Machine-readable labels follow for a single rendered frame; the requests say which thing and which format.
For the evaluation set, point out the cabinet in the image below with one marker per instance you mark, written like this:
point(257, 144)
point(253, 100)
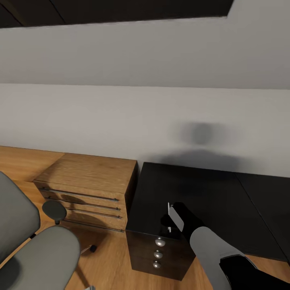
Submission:
point(158, 256)
point(97, 192)

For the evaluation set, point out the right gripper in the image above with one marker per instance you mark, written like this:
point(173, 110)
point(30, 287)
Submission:
point(166, 221)

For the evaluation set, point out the desk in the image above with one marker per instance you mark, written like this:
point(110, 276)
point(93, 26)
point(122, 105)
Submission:
point(250, 212)

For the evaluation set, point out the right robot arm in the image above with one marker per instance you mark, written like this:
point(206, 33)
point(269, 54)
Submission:
point(226, 267)

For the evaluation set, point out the swivel chair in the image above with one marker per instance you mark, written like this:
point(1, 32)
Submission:
point(49, 259)

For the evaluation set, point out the fixed window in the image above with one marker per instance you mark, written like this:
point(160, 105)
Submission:
point(38, 13)

